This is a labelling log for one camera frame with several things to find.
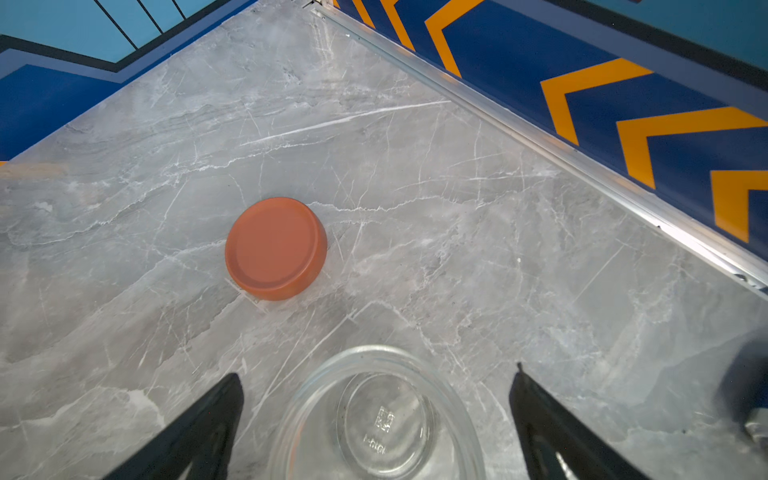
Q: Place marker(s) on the glass jar with rice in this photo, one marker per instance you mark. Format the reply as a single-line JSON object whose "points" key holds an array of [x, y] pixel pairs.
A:
{"points": [[376, 412]]}

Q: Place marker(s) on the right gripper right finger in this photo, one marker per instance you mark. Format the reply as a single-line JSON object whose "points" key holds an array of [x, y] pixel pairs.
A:
{"points": [[557, 445]]}

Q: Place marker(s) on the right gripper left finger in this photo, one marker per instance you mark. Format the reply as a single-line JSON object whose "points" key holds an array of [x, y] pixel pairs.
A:
{"points": [[196, 445]]}

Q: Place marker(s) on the red jar lid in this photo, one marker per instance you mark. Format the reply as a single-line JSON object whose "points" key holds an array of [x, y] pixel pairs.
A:
{"points": [[276, 249]]}

